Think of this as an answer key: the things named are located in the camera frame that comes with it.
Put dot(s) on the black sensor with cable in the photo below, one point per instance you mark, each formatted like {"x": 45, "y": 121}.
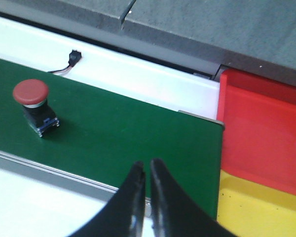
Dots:
{"x": 74, "y": 57}

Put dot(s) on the red plastic tray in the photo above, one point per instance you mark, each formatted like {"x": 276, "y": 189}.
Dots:
{"x": 259, "y": 140}

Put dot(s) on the red mushroom push button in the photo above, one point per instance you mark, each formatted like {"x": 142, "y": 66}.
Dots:
{"x": 32, "y": 95}

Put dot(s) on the grey stone slab right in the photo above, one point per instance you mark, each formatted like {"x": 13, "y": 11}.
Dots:
{"x": 256, "y": 36}

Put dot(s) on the yellow plastic tray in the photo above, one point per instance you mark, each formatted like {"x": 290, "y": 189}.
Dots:
{"x": 249, "y": 209}

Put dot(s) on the grey stone slab left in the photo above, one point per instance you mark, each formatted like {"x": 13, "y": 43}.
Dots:
{"x": 105, "y": 15}

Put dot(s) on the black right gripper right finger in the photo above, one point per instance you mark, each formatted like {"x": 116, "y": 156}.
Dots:
{"x": 174, "y": 213}

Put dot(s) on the aluminium conveyor side rail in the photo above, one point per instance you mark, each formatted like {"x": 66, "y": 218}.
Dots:
{"x": 25, "y": 183}

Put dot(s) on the grey stone slab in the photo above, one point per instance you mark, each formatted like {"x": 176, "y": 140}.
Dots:
{"x": 256, "y": 36}
{"x": 105, "y": 15}

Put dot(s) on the green conveyor belt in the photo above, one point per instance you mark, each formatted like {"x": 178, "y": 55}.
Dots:
{"x": 101, "y": 134}

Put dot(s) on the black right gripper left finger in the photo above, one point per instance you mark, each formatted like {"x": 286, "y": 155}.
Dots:
{"x": 123, "y": 215}

